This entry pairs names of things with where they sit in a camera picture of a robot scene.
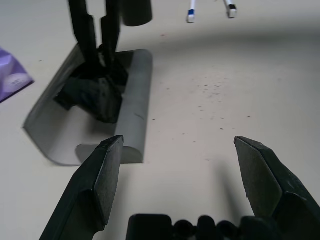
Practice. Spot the white pen blue band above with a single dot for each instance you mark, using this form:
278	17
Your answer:
191	13

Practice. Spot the black cup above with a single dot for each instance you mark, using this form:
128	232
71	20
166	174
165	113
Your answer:
137	15

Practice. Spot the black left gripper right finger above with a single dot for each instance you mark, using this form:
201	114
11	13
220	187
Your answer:
275	192

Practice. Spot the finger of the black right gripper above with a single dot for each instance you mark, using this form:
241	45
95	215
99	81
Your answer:
83	30
110	27

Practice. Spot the purple tissue pack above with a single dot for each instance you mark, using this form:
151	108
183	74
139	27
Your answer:
10	80

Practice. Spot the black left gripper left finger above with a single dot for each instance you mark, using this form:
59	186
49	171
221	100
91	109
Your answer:
100	180

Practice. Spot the black sunglasses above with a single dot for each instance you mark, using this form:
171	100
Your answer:
100	100

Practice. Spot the white pen black band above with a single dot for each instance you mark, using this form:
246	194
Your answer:
231	8

